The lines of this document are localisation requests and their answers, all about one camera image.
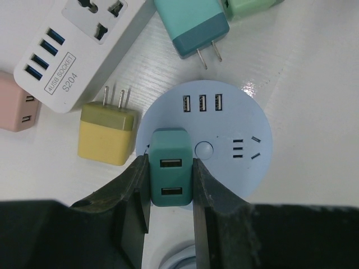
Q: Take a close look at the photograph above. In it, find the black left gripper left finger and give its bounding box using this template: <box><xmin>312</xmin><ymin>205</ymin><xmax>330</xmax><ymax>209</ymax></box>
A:
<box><xmin>71</xmin><ymin>154</ymin><xmax>150</xmax><ymax>268</ymax></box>

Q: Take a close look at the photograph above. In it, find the mint green charger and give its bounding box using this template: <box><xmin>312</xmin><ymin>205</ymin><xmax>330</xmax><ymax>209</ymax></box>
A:
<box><xmin>221</xmin><ymin>0</ymin><xmax>284</xmax><ymax>21</ymax></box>

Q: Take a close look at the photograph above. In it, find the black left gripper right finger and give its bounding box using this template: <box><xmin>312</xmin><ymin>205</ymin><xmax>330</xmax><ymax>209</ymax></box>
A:
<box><xmin>192</xmin><ymin>159</ymin><xmax>261</xmax><ymax>268</ymax></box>

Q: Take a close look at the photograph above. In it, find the pink charger near strip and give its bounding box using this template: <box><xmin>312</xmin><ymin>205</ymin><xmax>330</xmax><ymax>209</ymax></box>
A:
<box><xmin>0</xmin><ymin>71</ymin><xmax>40</xmax><ymax>132</ymax></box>

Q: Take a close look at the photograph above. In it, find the yellow olive charger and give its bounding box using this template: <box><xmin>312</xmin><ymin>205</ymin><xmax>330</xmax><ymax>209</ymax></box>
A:
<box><xmin>77</xmin><ymin>86</ymin><xmax>140</xmax><ymax>166</ymax></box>

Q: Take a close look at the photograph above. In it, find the teal charger dark base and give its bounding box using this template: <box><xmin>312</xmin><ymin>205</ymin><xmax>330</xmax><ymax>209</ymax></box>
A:
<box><xmin>153</xmin><ymin>0</ymin><xmax>231</xmax><ymax>71</ymax></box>

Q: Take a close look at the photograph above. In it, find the coiled blue power cord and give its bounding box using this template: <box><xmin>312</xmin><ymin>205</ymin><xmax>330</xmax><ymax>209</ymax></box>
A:
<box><xmin>158</xmin><ymin>242</ymin><xmax>197</xmax><ymax>269</ymax></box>

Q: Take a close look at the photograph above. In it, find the white USB power strip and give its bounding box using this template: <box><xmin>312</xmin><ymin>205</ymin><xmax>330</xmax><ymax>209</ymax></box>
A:
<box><xmin>13</xmin><ymin>0</ymin><xmax>155</xmax><ymax>113</ymax></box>

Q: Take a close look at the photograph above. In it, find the round blue power socket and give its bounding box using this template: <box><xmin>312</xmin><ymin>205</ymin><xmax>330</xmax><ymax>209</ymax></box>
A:
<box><xmin>136</xmin><ymin>80</ymin><xmax>273</xmax><ymax>197</ymax></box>

